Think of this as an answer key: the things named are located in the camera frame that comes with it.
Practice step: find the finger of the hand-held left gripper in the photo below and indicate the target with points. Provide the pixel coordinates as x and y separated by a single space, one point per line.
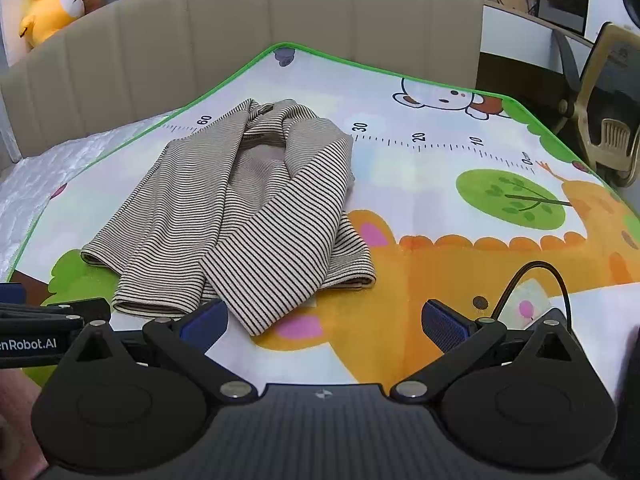
80 306
11 294

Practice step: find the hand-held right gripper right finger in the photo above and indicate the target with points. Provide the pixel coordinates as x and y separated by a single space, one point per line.
442 327

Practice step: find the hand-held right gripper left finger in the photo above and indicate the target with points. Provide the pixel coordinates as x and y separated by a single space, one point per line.
205 324

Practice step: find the striped beige shirt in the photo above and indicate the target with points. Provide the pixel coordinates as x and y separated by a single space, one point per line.
225 220

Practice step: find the person's left hand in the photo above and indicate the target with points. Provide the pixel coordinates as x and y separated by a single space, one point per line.
17 400

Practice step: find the cartoon printed play mat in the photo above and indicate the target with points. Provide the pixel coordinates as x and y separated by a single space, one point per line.
450 270

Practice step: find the white quilted bed cover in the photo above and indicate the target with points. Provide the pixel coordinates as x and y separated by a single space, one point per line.
60 165

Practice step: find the beige plastic chair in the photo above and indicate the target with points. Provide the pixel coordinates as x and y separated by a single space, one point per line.
616 140

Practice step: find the yellow plush duck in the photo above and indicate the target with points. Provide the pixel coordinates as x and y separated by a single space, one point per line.
47 0

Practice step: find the white desk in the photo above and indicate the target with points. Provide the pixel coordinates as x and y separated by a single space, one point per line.
525 35

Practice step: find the gold framed office chair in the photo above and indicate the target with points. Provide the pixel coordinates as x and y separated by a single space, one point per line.
607 70

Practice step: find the beige padded headboard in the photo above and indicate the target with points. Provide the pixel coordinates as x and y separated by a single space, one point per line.
225 15

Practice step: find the white speaker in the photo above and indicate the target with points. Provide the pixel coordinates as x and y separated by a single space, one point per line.
631 2

